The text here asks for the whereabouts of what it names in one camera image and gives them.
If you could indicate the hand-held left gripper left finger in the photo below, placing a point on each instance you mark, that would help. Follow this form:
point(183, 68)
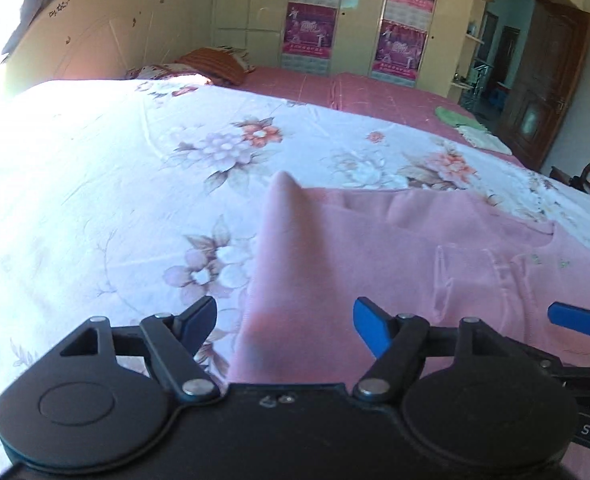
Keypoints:
point(200, 322)

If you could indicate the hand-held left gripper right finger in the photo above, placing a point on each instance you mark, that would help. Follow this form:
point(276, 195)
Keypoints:
point(372, 325)

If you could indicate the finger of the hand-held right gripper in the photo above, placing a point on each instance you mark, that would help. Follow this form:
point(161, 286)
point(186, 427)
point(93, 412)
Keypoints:
point(572, 317)

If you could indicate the pink knit garment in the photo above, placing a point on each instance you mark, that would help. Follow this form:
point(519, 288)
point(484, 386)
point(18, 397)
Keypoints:
point(375, 240)

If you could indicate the white floral blanket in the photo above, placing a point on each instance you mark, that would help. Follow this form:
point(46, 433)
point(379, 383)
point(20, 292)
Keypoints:
point(100, 185)

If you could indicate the white folded cloth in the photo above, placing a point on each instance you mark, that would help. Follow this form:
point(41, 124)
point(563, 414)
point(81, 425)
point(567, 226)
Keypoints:
point(485, 140)

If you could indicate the green folded cloth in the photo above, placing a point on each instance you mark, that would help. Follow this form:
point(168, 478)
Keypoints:
point(455, 116)

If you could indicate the pink checked bed sheet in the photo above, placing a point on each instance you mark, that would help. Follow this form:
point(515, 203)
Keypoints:
point(375, 100)

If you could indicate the brown wooden door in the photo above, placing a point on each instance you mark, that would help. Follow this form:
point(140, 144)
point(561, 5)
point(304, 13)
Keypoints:
point(545, 75)

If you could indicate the metal rack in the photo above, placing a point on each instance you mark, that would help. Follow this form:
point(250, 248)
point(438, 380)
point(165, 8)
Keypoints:
point(472, 85)

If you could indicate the floral pillow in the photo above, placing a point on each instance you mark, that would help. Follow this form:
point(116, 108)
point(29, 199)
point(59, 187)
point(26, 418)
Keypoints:
point(160, 71)

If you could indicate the orange striped pillow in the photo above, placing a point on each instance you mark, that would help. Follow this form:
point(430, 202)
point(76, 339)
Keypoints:
point(215, 62)

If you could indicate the cream wooden headboard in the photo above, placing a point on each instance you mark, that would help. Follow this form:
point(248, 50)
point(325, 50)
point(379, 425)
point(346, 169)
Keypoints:
point(100, 25)

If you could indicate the cream wardrobe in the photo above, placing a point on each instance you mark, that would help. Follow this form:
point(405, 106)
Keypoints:
point(260, 10)

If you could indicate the grey curtain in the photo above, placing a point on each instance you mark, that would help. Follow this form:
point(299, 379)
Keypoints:
point(30, 10)

